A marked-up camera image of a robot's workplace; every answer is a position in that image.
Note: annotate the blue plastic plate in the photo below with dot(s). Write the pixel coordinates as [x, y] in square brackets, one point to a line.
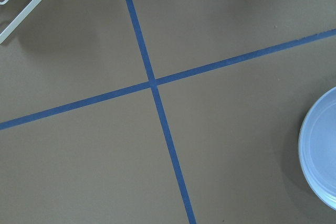
[316, 148]

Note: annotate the white wire cup rack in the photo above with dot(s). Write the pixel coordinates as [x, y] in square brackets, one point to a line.
[18, 19]

